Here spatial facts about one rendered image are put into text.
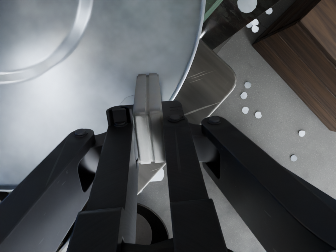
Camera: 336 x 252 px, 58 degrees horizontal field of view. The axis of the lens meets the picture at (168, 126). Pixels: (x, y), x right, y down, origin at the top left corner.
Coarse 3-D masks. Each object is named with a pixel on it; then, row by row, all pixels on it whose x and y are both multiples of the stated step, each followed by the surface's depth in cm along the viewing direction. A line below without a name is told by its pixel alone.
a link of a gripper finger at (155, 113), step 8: (152, 80) 20; (152, 88) 18; (152, 96) 17; (160, 96) 17; (152, 104) 16; (160, 104) 16; (152, 112) 15; (160, 112) 15; (152, 120) 15; (160, 120) 15; (152, 128) 15; (160, 128) 15; (152, 136) 15; (160, 136) 15; (152, 144) 16; (160, 144) 16; (152, 152) 16; (160, 152) 16; (160, 160) 16
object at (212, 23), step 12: (228, 0) 52; (264, 0) 43; (276, 0) 41; (216, 12) 62; (228, 12) 57; (240, 12) 53; (252, 12) 49; (204, 24) 75; (216, 24) 68; (228, 24) 62; (240, 24) 57; (204, 36) 85; (216, 36) 76; (228, 36) 69; (216, 48) 96
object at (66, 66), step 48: (0, 0) 21; (48, 0) 21; (96, 0) 21; (144, 0) 22; (192, 0) 22; (0, 48) 21; (48, 48) 21; (96, 48) 22; (144, 48) 22; (192, 48) 22; (0, 96) 22; (48, 96) 22; (96, 96) 22; (0, 144) 22; (48, 144) 23
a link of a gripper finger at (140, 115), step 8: (136, 80) 20; (144, 80) 20; (136, 88) 19; (144, 88) 18; (136, 96) 17; (144, 96) 17; (136, 104) 16; (144, 104) 16; (136, 112) 15; (144, 112) 15; (136, 120) 15; (144, 120) 15; (136, 128) 15; (144, 128) 15; (136, 136) 16; (144, 136) 15; (144, 144) 16; (144, 152) 16; (144, 160) 16; (152, 160) 16
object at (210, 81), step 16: (208, 48) 22; (192, 64) 22; (208, 64) 22; (224, 64) 22; (192, 80) 22; (208, 80) 22; (224, 80) 22; (176, 96) 23; (192, 96) 23; (208, 96) 23; (224, 96) 23; (192, 112) 23; (208, 112) 23; (144, 176) 23
